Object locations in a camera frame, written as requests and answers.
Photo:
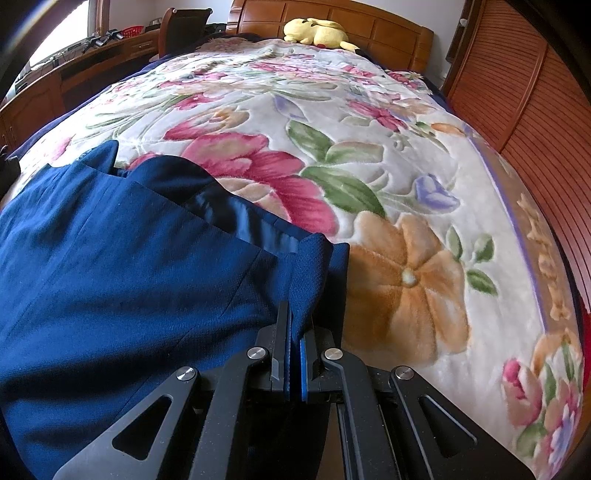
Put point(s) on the red cloth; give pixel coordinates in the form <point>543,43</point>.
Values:
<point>585,325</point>

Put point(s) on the blue suit jacket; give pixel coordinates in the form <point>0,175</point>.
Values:
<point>115,277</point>

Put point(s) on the wooden bed headboard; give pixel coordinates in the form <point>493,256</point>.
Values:
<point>392,37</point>

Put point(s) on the dark brown chair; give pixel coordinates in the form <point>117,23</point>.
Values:
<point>184,27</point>

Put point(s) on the wooden desk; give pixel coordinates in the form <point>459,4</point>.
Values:
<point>41,97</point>

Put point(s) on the red basket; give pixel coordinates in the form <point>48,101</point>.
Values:
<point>131,33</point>

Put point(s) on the window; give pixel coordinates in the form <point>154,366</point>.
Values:
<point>69,27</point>

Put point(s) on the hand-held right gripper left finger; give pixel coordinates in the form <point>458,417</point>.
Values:
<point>286,369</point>

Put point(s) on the yellow plush toy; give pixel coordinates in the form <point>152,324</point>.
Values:
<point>314,31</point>

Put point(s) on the blue bed sheet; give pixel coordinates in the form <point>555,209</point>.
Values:
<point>134,71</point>

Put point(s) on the floral plush blanket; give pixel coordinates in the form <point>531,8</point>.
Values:
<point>369,184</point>

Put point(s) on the wooden slatted wardrobe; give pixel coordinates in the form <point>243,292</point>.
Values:
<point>531,115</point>

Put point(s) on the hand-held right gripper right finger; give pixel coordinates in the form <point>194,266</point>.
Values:
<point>304,369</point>

